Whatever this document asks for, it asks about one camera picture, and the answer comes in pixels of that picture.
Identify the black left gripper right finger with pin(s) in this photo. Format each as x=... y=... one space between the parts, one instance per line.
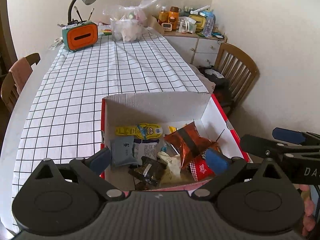
x=225 y=169

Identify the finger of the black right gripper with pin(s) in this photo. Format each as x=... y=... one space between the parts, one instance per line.
x=265 y=148
x=288 y=135

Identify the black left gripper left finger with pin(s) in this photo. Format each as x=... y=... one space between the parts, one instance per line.
x=89 y=171

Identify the red chips bag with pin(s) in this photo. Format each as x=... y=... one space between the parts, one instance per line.
x=199 y=169

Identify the light blue snack packet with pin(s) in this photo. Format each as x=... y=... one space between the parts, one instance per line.
x=122 y=151

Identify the orange foil snack bag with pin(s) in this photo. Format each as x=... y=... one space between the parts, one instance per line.
x=189 y=143

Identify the cream snack bag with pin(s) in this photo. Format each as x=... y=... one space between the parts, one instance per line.
x=173 y=174

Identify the dark brown snack packet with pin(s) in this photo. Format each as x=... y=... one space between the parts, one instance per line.
x=150 y=172

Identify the person's right hand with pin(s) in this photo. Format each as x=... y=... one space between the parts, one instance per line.
x=309 y=207

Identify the white checkered tablecloth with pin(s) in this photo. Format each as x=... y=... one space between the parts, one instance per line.
x=64 y=118

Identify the black bag on chair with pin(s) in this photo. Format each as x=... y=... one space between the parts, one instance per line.
x=220 y=87

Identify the white paper leaflet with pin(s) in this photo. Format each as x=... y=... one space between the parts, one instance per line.
x=144 y=150

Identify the yellow minion snack pack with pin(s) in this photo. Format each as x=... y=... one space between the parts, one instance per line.
x=144 y=131

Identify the wooden chair right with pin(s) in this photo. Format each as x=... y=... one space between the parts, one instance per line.
x=239 y=70

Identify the white drawer cabinet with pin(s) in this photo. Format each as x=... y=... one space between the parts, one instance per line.
x=195 y=50

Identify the wooden chair with pink cloth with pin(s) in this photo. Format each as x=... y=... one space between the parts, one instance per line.
x=16 y=79

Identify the clear water bottle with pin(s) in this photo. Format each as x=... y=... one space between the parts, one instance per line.
x=208 y=27

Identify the orange teal tissue box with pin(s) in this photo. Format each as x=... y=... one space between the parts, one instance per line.
x=80 y=36

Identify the yellow lunch box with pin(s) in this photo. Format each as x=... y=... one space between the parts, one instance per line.
x=199 y=21

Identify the colourful paper box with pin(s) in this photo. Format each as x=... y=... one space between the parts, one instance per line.
x=104 y=30

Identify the white kitchen timer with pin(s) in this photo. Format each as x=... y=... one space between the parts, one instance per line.
x=167 y=27

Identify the clear plastic bag container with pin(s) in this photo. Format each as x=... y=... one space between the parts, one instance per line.
x=129 y=23

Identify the orange thermos bottle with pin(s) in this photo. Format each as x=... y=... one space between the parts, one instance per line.
x=173 y=17

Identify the cardboard box on cabinet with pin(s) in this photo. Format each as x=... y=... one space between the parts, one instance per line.
x=153 y=23

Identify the amber liquid bottle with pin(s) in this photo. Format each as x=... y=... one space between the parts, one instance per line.
x=163 y=15

